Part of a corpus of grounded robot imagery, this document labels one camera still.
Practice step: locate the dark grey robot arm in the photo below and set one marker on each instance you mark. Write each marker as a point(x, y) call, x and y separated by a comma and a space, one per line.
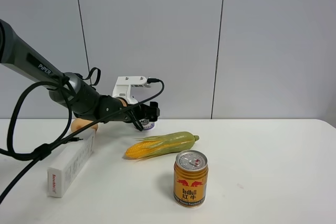
point(67, 88)

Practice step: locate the gold Red Bull can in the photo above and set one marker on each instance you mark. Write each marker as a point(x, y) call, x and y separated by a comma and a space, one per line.
point(190, 178)

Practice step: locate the white toothpaste box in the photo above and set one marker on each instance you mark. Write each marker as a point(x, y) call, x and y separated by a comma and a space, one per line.
point(68, 164)

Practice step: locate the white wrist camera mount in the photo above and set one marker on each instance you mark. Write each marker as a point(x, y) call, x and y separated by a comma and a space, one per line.
point(122, 88)

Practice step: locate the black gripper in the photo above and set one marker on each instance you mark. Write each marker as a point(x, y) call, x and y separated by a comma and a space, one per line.
point(149, 112)

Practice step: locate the beige peach fruit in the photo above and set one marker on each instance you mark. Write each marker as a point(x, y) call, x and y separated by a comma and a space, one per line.
point(78, 124)

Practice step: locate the purple white yogurt cup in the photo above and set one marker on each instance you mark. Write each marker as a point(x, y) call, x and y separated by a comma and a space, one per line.
point(144, 125)

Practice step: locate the corn cob with husk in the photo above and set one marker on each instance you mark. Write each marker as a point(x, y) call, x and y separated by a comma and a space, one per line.
point(152, 146)

